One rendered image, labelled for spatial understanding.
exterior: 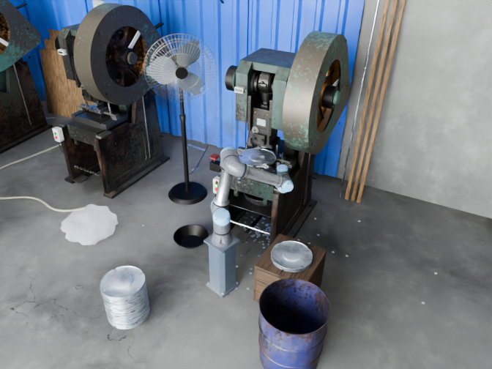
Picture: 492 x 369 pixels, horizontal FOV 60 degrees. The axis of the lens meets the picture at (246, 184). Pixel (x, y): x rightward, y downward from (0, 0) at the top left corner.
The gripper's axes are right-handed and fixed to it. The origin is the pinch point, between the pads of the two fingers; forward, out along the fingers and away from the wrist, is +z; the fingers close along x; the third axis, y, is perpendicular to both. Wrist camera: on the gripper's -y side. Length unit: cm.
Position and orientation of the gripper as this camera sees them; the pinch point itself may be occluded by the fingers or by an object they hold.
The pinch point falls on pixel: (264, 165)
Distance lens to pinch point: 322.2
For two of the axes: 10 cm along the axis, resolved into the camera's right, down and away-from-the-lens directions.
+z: -4.2, -5.0, 7.5
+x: -0.2, 8.4, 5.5
